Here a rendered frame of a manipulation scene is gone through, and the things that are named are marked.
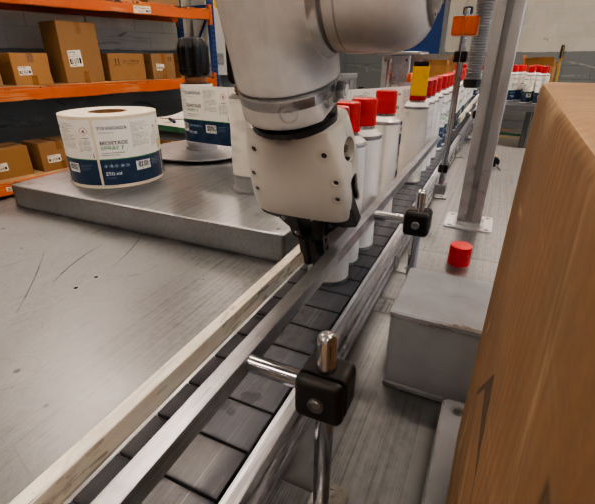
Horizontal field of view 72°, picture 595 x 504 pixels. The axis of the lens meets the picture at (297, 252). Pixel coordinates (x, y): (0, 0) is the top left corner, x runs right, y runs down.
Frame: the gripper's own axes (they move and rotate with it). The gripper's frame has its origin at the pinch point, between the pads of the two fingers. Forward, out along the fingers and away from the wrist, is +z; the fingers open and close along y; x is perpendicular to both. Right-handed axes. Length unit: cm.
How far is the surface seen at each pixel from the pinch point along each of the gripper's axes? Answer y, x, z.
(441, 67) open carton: 66, -571, 202
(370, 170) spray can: -2.0, -14.9, -0.3
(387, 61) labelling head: 13, -80, 10
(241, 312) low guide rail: 3.1, 11.1, -0.3
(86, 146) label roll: 59, -19, 5
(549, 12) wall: -60, -780, 197
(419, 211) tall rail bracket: -9.6, -8.9, 0.5
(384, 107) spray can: 0.2, -30.1, -1.6
